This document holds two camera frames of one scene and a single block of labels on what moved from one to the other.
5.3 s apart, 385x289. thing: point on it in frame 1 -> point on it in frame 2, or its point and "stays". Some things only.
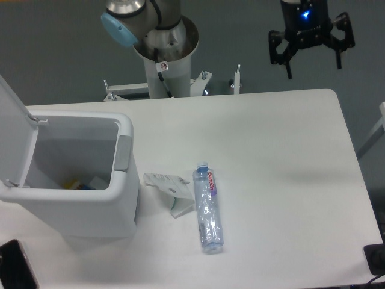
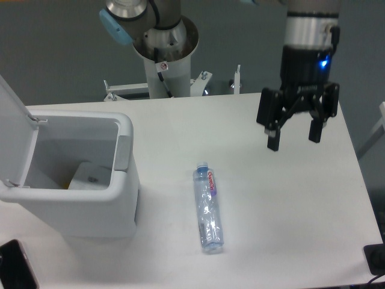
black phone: x=16 y=271 stays
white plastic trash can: x=82 y=178 stays
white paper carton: x=180 y=188 -> x=91 y=176
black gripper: x=307 y=23 -> x=305 y=71
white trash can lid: x=18 y=133 stays
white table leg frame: x=377 y=133 stays
